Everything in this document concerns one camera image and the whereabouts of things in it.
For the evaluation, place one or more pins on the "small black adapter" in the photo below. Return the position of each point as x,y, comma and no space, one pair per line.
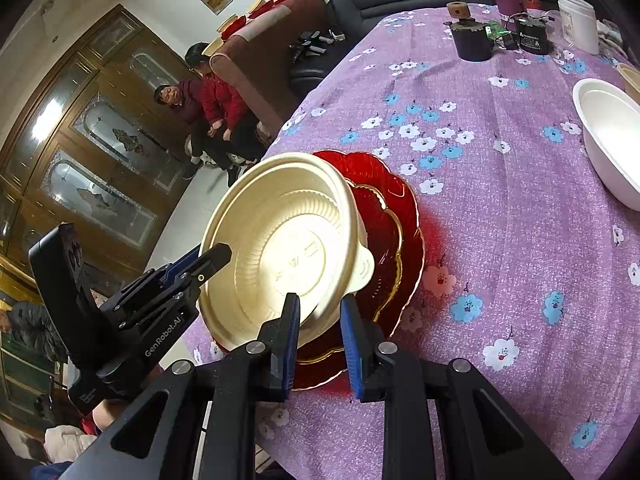
510,41

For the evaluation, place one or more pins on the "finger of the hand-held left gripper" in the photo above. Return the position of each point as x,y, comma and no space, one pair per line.
175,265
212,257

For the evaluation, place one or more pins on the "large red glass plate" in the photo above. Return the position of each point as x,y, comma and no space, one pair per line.
395,185

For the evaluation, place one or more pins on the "black printed canister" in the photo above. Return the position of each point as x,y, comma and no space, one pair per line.
532,37

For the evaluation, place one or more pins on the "cream plastic bowl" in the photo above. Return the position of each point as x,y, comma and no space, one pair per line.
631,82
280,250

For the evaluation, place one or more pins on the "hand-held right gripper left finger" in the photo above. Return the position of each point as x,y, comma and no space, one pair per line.
280,355

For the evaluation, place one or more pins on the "white foam bowl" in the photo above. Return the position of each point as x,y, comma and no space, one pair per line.
610,140

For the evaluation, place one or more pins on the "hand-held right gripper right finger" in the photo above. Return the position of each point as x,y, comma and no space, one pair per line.
352,350

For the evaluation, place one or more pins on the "purple floral tablecloth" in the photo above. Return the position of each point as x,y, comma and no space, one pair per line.
500,235

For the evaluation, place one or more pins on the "small red gold-rimmed plate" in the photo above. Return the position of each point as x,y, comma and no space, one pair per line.
382,260

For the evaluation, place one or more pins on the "black devices pile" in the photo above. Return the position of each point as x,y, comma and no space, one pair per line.
315,45

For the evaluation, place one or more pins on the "green packet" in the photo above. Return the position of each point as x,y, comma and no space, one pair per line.
497,30

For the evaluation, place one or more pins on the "brown armchair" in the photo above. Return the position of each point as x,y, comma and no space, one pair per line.
260,50

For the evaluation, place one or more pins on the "white padded garment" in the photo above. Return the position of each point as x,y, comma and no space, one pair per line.
65,442

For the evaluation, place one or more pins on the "black jar with cork knob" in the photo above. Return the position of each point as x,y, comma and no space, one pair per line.
472,42

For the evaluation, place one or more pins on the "white plastic jar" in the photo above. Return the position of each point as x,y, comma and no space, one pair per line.
577,25

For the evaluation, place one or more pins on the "red and cream dish pile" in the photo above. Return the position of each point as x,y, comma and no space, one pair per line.
232,25

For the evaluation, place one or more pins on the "wooden glass-door cabinet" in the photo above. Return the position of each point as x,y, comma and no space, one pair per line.
75,135

